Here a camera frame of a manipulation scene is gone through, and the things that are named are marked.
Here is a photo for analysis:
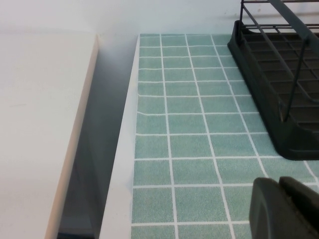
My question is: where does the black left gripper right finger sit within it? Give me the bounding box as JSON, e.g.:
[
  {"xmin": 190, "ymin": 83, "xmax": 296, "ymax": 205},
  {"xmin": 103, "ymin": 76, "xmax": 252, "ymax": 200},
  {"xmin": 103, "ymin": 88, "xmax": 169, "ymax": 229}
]
[{"xmin": 279, "ymin": 176, "xmax": 319, "ymax": 239}]

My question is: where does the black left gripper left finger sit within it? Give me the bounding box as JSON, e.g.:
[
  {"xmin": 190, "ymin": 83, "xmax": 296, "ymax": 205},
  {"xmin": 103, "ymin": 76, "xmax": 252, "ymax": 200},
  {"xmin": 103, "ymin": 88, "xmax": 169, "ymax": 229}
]
[{"xmin": 250, "ymin": 177, "xmax": 297, "ymax": 239}]

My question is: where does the green checked tablecloth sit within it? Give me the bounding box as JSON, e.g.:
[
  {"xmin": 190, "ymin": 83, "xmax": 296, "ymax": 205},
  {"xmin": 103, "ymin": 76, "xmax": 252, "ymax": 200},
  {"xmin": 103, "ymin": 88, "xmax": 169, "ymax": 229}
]
[{"xmin": 131, "ymin": 33, "xmax": 319, "ymax": 239}]

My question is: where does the black plastic drip tray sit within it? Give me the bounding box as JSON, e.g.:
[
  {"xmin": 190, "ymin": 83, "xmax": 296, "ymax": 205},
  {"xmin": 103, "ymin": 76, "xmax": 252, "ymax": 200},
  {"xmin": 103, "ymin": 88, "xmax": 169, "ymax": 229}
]
[{"xmin": 227, "ymin": 20, "xmax": 319, "ymax": 161}]

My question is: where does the white side table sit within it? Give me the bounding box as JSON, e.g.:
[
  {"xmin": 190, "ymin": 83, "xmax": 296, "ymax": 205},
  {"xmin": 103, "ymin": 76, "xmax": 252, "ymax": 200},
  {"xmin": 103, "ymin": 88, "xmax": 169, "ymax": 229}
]
[{"xmin": 0, "ymin": 32, "xmax": 102, "ymax": 239}]

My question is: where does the black wire dish rack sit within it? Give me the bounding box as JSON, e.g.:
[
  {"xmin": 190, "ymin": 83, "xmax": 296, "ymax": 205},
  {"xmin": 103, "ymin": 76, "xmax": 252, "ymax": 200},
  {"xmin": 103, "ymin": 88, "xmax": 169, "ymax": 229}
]
[{"xmin": 239, "ymin": 0, "xmax": 319, "ymax": 123}]

